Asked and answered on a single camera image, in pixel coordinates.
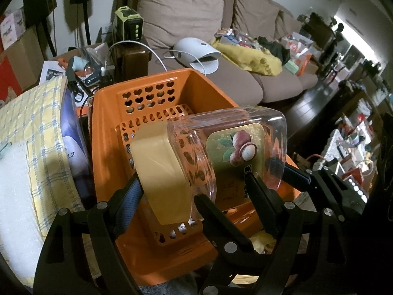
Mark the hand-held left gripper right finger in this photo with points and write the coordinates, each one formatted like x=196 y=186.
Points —
x=261 y=202

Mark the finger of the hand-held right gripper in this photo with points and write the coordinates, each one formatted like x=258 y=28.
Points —
x=296 y=179
x=221 y=224

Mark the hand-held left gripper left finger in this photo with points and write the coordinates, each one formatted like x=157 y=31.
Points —
x=129 y=204

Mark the clear jar with tan lid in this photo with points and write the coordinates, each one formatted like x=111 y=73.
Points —
x=159 y=172

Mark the orange plastic basket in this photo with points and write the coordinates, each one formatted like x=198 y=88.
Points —
x=113 y=147

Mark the white foam wrap sheet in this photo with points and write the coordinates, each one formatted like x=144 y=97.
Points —
x=15 y=196

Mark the pile of assorted bags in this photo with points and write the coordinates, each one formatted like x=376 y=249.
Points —
x=353 y=141

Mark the purple white plastic pack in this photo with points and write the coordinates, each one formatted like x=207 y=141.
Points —
x=73 y=135

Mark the mint green small box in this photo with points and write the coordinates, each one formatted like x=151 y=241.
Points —
x=290 y=67

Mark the brown sofa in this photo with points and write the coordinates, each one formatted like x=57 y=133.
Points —
x=233 y=83

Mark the yellow cloth bag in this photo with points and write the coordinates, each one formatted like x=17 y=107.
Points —
x=245 y=60

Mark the white orange paper bag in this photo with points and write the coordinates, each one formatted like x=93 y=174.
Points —
x=297 y=49

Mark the yellow checked tablecloth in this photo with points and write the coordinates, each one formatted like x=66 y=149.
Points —
x=40 y=107

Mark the dark green cloth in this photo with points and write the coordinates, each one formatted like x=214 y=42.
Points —
x=274 y=49

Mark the dark brown wooden box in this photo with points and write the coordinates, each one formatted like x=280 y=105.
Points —
x=135 y=61

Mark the dark wooden chair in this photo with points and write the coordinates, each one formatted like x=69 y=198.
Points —
x=322 y=37

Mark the light blue handheld device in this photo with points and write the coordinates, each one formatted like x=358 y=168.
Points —
x=78 y=63

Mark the printed paper sheet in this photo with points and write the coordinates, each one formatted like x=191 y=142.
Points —
x=53 y=73

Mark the pile of snack packets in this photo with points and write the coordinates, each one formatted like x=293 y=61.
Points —
x=236 y=38

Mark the white nail lamp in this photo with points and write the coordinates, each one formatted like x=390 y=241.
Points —
x=196 y=50

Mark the red box with oval label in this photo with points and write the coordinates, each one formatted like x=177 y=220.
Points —
x=9 y=80

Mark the brown cardboard box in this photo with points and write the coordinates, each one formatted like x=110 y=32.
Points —
x=27 y=58

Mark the green black power station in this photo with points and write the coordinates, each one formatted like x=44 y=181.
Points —
x=129 y=23

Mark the large brown sofa cushion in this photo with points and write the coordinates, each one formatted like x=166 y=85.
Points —
x=181 y=9

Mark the white pink small box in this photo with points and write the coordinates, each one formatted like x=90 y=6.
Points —
x=12 y=29

